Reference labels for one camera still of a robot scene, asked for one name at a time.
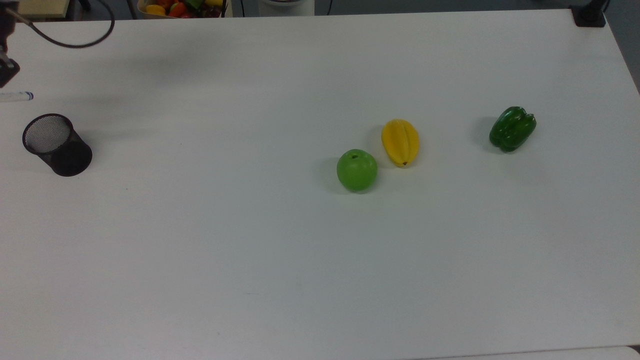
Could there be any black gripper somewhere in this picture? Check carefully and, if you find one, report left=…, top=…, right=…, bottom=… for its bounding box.
left=0, top=0, right=21, bottom=89

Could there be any beige cardboard box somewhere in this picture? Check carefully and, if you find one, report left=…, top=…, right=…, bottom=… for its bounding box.
left=17, top=0, right=71, bottom=19

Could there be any black mesh pen cup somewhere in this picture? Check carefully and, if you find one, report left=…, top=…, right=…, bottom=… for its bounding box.
left=21, top=113, right=94, bottom=178

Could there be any basket of toy fruit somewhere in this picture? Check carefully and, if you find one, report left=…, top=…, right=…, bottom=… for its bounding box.
left=137, top=0, right=229, bottom=20

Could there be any green toy apple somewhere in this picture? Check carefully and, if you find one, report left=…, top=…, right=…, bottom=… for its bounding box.
left=336, top=148, right=379, bottom=193

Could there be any yellow toy starfruit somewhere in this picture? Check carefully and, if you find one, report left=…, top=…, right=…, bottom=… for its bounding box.
left=381, top=118, right=421, bottom=168

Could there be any green toy bell pepper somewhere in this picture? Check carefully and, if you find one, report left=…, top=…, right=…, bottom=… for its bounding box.
left=488, top=105, right=538, bottom=153

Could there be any black stand base clamp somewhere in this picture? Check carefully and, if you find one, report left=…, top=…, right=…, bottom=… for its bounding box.
left=569, top=0, right=610, bottom=28

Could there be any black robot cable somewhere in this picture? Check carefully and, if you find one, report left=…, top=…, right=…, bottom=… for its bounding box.
left=7, top=0, right=116, bottom=49

